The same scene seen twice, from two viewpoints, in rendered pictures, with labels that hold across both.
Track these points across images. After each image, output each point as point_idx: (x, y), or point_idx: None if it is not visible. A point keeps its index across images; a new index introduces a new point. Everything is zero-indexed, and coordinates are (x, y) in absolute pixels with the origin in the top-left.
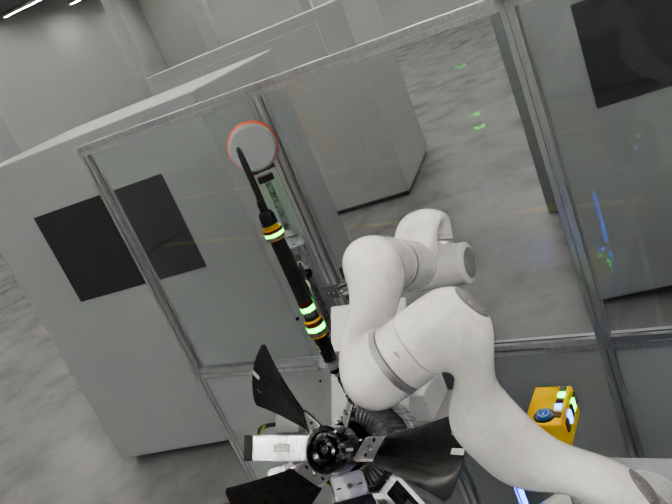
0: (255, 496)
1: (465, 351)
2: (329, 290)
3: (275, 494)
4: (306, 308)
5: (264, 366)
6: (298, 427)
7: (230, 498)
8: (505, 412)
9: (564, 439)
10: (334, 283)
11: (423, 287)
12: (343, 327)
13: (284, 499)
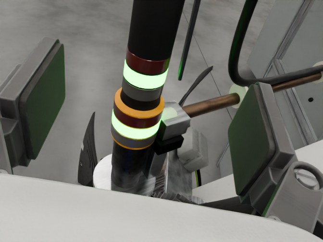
0: (88, 139)
1: None
2: (5, 81)
3: (89, 158)
4: (126, 65)
5: (192, 84)
6: (181, 152)
7: (90, 119)
8: None
9: None
10: (24, 86)
11: None
12: (315, 160)
13: (89, 168)
